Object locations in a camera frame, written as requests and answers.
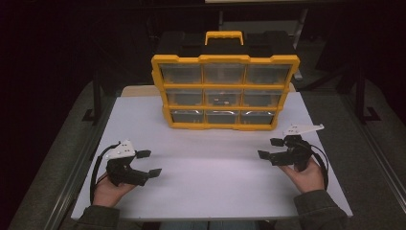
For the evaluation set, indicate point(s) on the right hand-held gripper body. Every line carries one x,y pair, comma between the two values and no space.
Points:
298,153

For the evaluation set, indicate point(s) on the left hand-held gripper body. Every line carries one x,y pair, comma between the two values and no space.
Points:
124,174

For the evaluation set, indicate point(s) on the yellow and black drawer organizer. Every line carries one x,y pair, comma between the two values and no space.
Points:
223,59

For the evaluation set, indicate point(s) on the person's left hand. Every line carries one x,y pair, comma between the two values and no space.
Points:
108,194

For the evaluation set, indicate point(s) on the person's right hand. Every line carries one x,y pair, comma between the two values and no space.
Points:
308,180

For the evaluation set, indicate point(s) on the black metal stand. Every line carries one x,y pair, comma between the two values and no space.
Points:
360,96
96,96

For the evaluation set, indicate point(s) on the aluminium rail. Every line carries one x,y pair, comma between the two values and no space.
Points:
73,188
376,150

